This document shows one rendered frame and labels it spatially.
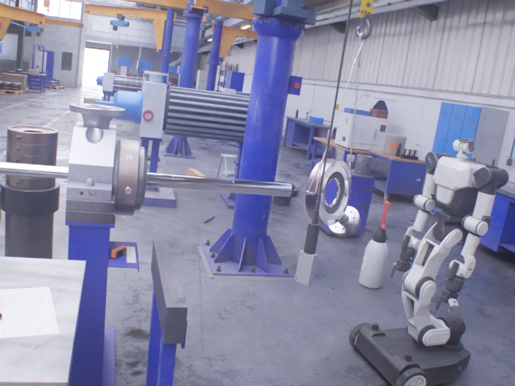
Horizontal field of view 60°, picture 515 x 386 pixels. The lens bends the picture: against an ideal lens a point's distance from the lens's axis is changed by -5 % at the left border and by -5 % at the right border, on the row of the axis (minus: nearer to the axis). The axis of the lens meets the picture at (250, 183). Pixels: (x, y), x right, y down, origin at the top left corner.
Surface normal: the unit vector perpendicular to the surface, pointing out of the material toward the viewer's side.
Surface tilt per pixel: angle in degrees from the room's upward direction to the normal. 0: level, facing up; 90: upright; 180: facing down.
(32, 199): 90
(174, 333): 90
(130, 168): 63
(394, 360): 45
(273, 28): 129
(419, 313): 115
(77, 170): 90
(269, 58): 90
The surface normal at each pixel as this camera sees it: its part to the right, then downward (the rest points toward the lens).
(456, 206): -0.46, 0.25
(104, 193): 0.26, 0.24
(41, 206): 0.72, 0.25
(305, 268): -0.66, 0.07
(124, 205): 0.15, 0.70
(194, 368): 0.14, -0.97
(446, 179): -0.94, -0.06
